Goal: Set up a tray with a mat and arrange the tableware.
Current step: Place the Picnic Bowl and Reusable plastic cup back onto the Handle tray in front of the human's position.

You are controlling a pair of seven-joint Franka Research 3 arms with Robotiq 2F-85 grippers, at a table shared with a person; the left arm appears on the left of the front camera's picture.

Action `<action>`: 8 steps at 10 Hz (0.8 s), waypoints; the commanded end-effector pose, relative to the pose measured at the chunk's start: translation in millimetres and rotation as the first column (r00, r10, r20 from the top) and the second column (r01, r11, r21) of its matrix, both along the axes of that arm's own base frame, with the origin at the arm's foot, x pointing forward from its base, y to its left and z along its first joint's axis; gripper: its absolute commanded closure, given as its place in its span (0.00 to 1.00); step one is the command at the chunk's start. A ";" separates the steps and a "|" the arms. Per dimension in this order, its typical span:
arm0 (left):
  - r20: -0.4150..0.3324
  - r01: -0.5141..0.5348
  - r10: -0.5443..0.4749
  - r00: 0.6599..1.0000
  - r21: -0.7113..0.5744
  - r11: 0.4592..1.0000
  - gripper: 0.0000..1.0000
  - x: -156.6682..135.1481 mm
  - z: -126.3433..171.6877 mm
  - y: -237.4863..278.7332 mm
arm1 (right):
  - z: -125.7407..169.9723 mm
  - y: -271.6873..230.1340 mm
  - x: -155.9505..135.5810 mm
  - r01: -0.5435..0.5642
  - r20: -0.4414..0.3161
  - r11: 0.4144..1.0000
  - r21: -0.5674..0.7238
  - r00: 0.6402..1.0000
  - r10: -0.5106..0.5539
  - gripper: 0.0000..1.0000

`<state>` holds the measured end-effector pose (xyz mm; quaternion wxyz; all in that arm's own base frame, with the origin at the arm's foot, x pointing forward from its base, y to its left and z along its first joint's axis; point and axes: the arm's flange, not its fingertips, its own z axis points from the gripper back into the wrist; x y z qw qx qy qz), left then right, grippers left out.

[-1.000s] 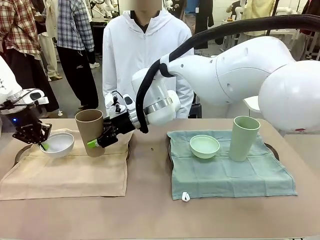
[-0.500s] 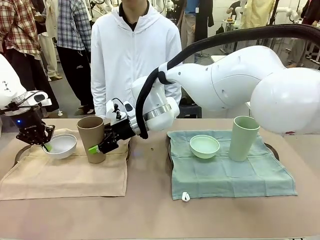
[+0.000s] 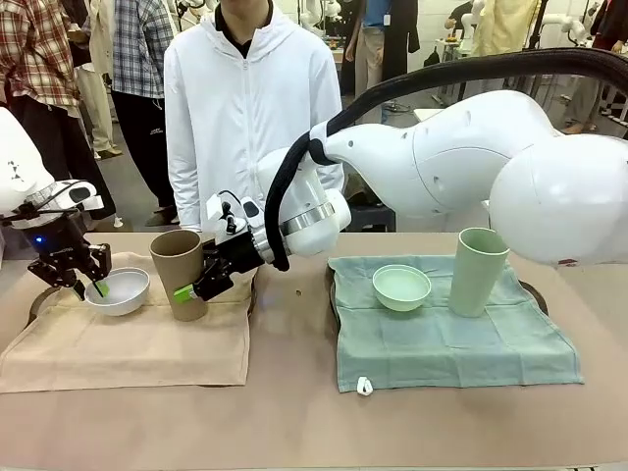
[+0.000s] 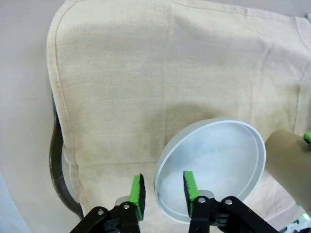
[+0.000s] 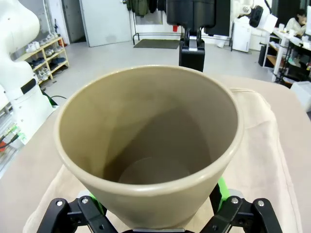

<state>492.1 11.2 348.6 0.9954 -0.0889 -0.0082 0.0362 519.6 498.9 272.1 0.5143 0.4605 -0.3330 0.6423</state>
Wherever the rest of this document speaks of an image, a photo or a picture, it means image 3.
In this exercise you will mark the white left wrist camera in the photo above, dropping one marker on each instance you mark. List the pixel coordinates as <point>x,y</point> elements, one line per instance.
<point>94,202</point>

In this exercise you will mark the person's right forearm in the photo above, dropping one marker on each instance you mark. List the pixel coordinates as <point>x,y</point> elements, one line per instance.
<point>184,201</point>

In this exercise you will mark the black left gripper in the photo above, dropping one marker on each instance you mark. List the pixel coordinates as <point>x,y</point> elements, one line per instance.
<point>59,238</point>

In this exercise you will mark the dark brown plastic tray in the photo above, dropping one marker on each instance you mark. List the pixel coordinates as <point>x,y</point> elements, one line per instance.
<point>537,294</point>
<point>41,304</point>

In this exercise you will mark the person in yellow shirt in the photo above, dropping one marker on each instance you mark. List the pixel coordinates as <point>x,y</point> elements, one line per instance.
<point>505,24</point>

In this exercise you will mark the person in blue plaid shirt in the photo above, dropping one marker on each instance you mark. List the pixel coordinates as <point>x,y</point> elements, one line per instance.
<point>142,59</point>

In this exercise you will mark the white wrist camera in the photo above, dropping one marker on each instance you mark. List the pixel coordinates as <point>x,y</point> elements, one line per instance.
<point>94,202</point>
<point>216,211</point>

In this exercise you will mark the black stand pole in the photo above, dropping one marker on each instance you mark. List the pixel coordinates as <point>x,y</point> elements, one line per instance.
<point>539,19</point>

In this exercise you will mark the brown tall cup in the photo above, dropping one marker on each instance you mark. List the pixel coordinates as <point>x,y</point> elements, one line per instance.
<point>172,275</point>

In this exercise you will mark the green cloth mat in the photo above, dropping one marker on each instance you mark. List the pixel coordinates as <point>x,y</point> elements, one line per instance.
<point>441,348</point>

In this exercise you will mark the beige cloth mat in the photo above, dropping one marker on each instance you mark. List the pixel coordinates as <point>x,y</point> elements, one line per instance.
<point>122,348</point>

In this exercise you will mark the person in dark red top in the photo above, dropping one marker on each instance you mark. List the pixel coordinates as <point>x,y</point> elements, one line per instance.
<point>611,24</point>

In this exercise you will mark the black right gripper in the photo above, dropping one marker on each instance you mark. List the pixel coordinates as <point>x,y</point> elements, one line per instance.
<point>240,252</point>

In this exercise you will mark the light green bowl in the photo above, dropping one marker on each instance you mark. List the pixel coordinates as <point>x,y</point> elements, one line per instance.
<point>402,289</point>

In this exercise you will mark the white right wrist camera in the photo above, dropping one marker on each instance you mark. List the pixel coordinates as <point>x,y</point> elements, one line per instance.
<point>216,211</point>

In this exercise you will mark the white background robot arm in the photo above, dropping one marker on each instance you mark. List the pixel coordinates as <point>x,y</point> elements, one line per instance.
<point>193,5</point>
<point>319,12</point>
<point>564,22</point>

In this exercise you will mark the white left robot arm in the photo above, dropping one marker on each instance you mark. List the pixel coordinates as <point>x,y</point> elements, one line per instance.
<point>19,162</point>

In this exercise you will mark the large white table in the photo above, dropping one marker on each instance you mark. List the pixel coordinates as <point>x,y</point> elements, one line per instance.
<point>426,114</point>

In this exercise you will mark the light green tall cup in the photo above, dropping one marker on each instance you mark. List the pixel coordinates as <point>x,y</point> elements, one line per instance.
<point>476,279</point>

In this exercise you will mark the person's left forearm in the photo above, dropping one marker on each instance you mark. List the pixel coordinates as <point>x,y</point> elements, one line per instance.
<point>331,172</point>

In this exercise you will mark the white bowl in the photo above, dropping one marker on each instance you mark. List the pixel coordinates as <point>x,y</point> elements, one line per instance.
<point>122,294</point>

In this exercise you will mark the person in white hooded coat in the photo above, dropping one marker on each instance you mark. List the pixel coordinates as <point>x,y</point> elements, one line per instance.
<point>245,108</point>

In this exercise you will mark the person in beige clothes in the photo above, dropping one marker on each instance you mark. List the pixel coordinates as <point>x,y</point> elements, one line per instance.
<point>95,83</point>

